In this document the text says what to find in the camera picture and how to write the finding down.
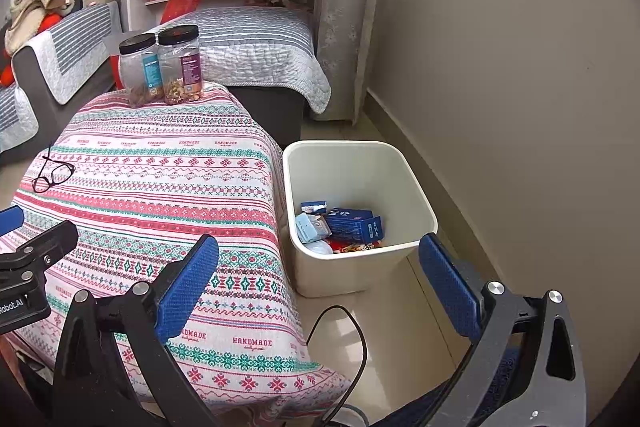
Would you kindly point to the beige plush blanket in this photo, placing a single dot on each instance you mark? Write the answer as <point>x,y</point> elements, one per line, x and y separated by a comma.
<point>35,2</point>

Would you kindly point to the patterned knit-print tablecloth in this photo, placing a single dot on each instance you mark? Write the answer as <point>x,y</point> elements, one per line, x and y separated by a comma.
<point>150,207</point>

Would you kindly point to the beige blue milk carton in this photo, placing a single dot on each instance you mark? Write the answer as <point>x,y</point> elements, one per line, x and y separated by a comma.
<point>307,227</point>

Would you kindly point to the grey quilted sofa cover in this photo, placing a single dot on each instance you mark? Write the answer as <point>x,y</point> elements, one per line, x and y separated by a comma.
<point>75,47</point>
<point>15,122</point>

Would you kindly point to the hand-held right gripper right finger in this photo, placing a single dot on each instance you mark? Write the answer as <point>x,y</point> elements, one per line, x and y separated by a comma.
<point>450,292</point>

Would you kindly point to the light floral curtain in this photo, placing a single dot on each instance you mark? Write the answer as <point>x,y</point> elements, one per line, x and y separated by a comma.
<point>345,7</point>

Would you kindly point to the clear jar teal label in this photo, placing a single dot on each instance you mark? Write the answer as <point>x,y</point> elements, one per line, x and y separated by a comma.
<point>140,72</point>

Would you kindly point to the red snack wrapper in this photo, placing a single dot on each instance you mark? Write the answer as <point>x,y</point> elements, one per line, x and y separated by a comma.
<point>355,248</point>

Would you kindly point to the blue cardboard snack box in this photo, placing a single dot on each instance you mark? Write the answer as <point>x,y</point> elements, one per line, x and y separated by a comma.
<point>350,223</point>

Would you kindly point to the red plush cushion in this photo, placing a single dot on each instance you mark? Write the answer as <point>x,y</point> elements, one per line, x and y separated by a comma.
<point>6,74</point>

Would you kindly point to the red paper bag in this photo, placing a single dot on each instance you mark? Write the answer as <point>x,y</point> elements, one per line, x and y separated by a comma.
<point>182,2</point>

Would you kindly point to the clear jar purple label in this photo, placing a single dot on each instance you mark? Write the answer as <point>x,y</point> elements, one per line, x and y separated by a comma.
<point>180,67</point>

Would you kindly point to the grey quilted chaise cover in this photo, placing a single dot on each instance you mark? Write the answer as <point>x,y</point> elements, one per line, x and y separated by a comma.
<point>250,42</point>

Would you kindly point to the grey plastic wrapper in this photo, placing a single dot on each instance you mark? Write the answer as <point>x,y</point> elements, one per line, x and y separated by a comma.
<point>319,248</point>

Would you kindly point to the dark grey chaise base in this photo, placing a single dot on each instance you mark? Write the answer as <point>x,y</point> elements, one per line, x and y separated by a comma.
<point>270,112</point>

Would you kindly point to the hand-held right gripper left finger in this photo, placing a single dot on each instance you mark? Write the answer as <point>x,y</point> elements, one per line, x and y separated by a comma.
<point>187,292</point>

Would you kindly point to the white plastic trash bin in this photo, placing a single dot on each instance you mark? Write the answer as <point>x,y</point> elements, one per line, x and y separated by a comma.
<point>350,172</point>

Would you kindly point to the dark grey sofa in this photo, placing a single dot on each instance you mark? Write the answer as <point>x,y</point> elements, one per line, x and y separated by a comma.
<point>30,72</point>

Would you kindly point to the small blue white packet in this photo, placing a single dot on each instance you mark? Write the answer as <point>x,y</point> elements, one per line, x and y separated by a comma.
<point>312,207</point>

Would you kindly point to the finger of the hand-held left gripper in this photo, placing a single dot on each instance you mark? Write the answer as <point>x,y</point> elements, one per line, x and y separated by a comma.
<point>50,239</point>
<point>10,218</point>

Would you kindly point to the black frame eyeglasses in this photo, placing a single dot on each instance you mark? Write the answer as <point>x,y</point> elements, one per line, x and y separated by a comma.
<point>62,171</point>

